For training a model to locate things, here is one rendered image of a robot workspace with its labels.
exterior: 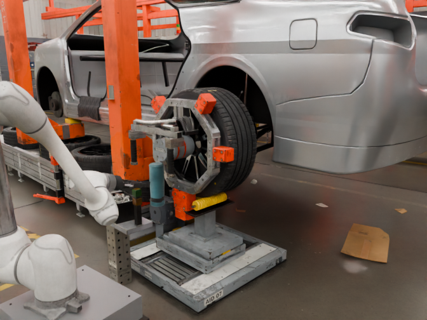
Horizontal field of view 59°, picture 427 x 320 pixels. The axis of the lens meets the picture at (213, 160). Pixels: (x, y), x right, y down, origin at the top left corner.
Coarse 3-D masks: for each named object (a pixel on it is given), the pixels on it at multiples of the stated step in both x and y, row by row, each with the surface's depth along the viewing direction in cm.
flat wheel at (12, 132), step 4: (4, 128) 502; (8, 128) 501; (12, 128) 508; (4, 132) 484; (8, 132) 480; (12, 132) 478; (16, 132) 477; (4, 136) 486; (8, 136) 481; (12, 136) 479; (16, 136) 478; (4, 140) 489; (8, 140) 483; (12, 140) 480; (16, 140) 479; (8, 144) 484; (12, 144) 482; (16, 144) 480; (20, 144) 480; (28, 144) 482; (32, 144) 484; (36, 144) 487; (20, 148) 481; (24, 148) 482; (28, 148) 483; (32, 148) 485; (36, 148) 488
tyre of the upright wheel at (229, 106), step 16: (176, 96) 227; (192, 96) 217; (224, 96) 216; (224, 112) 205; (240, 112) 213; (224, 128) 203; (240, 128) 208; (224, 144) 205; (240, 144) 207; (256, 144) 217; (240, 160) 210; (224, 176) 210; (240, 176) 221; (208, 192) 221
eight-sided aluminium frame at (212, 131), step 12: (168, 108) 223; (192, 108) 206; (204, 120) 201; (216, 132) 201; (216, 144) 204; (216, 168) 205; (168, 180) 233; (180, 180) 232; (204, 180) 210; (192, 192) 218
